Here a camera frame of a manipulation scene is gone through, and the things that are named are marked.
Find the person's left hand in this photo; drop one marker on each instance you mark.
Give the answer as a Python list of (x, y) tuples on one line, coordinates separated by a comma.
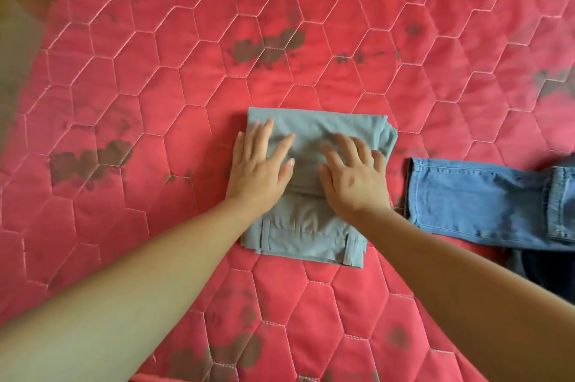
[(256, 175)]

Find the person's right hand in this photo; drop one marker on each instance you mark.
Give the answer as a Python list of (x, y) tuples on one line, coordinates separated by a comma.
[(355, 188)]

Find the grey trousers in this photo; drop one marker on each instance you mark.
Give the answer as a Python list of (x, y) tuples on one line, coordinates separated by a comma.
[(305, 125)]

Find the person's right forearm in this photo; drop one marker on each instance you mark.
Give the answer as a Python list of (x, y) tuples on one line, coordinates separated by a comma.
[(471, 296)]

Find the person's left forearm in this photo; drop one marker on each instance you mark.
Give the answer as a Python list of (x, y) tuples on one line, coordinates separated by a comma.
[(112, 305)]

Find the red quilted mattress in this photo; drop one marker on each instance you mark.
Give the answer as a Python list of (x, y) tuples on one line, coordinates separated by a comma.
[(179, 81)]

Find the light blue jeans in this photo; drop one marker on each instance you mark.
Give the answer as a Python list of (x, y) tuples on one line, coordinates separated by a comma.
[(471, 197)]

